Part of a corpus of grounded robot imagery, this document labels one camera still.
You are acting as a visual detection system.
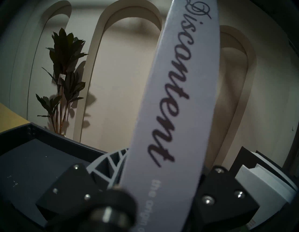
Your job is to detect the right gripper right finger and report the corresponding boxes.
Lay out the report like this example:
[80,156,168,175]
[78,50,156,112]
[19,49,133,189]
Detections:
[192,165,260,232]

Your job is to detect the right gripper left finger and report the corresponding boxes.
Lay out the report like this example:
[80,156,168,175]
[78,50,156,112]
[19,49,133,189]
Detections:
[35,149,130,221]

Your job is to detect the white Designhotels Yearbook book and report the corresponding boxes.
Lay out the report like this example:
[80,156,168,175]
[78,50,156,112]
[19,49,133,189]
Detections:
[235,164,297,231]

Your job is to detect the black Century book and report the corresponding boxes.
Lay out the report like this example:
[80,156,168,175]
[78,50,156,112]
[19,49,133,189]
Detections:
[230,146,299,191]

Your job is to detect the grey Discontent book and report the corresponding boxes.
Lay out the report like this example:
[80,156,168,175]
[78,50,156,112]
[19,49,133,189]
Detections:
[121,0,220,232]

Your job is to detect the black metal shelf cart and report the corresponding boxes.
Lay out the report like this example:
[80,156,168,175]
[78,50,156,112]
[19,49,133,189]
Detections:
[0,123,108,232]

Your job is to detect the wooden display table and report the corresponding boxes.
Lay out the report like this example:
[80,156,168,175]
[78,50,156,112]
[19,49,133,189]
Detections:
[0,103,31,134]

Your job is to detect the tall green potted plant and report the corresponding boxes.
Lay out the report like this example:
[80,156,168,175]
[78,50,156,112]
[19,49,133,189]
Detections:
[36,28,89,136]

